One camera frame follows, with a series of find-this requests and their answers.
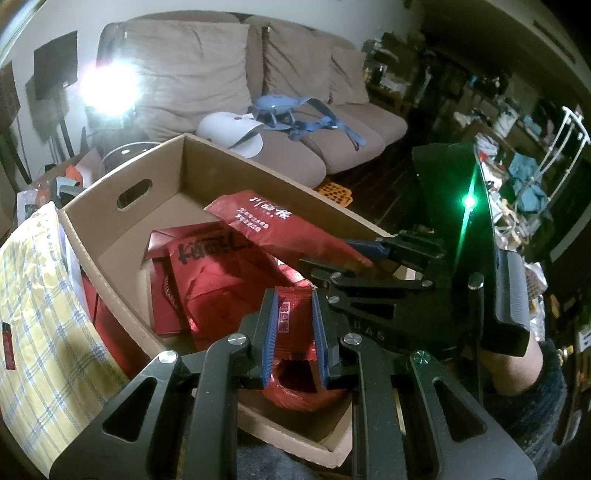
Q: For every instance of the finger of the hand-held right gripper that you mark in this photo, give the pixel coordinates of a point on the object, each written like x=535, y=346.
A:
x=364, y=249
x=332, y=277

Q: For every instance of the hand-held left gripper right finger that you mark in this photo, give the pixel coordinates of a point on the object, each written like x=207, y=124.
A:
x=319, y=341

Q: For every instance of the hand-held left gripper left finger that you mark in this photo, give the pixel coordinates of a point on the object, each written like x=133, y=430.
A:
x=271, y=337

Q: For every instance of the small red snack packet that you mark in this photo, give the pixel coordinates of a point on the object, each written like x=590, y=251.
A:
x=295, y=318

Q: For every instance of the red woven tote bag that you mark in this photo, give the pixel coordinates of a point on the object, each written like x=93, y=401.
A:
x=231, y=286

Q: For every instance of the long red pouch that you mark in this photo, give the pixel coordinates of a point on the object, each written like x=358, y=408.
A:
x=286, y=226

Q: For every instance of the dark red paper bag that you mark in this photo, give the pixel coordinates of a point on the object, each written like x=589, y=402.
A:
x=166, y=286

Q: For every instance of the brown cardboard box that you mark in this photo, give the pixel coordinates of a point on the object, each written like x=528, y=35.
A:
x=194, y=175

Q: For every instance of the person's right forearm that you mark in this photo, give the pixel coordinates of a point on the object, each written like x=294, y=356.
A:
x=517, y=369

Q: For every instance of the orange plastic basket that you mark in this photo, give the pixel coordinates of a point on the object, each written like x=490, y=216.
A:
x=334, y=194

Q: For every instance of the cluttered side table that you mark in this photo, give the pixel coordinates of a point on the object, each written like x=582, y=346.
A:
x=517, y=175

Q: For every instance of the beige sofa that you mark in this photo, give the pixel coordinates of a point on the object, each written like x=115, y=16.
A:
x=346, y=134

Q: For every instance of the white metal rack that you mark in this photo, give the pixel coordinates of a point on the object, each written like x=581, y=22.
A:
x=561, y=138

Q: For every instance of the dark cluttered shelf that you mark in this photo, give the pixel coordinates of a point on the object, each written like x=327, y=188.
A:
x=406, y=69

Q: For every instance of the red glossy bag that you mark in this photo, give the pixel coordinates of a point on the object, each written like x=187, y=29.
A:
x=115, y=323

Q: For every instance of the small beige sofa cushion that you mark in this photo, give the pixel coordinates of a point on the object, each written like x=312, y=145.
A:
x=348, y=74

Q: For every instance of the white domed device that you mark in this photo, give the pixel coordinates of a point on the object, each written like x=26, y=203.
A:
x=221, y=131

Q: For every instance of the medium beige sofa cushion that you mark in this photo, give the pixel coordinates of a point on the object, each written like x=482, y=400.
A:
x=300, y=60

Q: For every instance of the yellow plaid tablecloth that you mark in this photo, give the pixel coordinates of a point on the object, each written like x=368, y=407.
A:
x=46, y=300

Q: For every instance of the round dark side table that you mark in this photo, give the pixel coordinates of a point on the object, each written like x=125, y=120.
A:
x=129, y=154

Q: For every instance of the large beige sofa cushion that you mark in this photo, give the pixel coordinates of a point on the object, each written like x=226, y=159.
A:
x=194, y=69

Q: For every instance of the clear plastic bag clutter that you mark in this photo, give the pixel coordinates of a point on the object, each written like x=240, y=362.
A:
x=51, y=189

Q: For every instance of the bright lamp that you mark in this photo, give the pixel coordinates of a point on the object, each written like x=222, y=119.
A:
x=111, y=87

